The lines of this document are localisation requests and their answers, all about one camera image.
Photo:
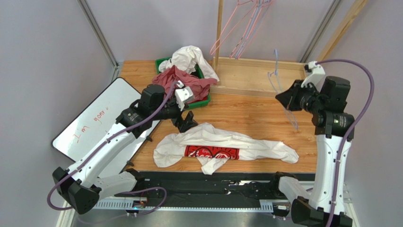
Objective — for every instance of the left aluminium corner profile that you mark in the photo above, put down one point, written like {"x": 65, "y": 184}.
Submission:
{"x": 85, "y": 6}

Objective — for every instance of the white t-shirt red print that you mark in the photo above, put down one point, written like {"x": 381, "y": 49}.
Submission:
{"x": 213, "y": 147}

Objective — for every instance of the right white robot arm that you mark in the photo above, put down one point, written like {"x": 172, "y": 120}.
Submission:
{"x": 324, "y": 206}

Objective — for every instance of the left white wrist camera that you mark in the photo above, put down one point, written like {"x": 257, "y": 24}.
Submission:
{"x": 183, "y": 95}

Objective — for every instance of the wooden rack right post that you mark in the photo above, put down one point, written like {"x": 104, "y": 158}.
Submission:
{"x": 343, "y": 27}

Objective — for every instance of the white whiteboard black frame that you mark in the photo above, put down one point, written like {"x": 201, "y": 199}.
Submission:
{"x": 93, "y": 123}

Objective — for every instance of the wooden rack left post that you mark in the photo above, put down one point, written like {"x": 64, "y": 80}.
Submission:
{"x": 218, "y": 34}

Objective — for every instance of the aluminium frame rail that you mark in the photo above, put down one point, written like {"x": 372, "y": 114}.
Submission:
{"x": 133, "y": 203}

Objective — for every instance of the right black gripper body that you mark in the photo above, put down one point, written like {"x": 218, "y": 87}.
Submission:
{"x": 293, "y": 95}

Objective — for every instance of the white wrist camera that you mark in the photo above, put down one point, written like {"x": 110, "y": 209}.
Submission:
{"x": 183, "y": 95}
{"x": 315, "y": 72}

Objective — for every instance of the right aluminium corner profile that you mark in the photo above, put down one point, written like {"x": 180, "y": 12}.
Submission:
{"x": 335, "y": 4}

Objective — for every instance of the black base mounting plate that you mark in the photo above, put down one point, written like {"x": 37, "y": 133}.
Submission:
{"x": 197, "y": 190}

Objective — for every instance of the wooden rack post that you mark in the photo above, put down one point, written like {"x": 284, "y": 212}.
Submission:
{"x": 218, "y": 34}
{"x": 343, "y": 27}

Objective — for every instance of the wooden rack base tray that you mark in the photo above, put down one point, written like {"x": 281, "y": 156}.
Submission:
{"x": 248, "y": 77}

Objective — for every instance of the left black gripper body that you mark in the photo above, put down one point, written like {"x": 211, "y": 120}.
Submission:
{"x": 171, "y": 110}

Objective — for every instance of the aluminium corner profile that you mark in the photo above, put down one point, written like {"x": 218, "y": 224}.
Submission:
{"x": 85, "y": 6}
{"x": 335, "y": 4}

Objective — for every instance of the green plastic bin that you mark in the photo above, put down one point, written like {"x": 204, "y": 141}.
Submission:
{"x": 199, "y": 74}

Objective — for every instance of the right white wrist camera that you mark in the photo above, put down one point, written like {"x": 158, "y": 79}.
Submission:
{"x": 315, "y": 72}

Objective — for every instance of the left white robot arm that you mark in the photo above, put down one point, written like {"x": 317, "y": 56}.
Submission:
{"x": 81, "y": 185}

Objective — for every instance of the white t-shirt blue print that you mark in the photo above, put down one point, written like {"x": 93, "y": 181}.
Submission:
{"x": 185, "y": 59}

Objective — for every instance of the dusty pink t-shirt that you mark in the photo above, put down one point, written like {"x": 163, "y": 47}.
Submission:
{"x": 199, "y": 87}

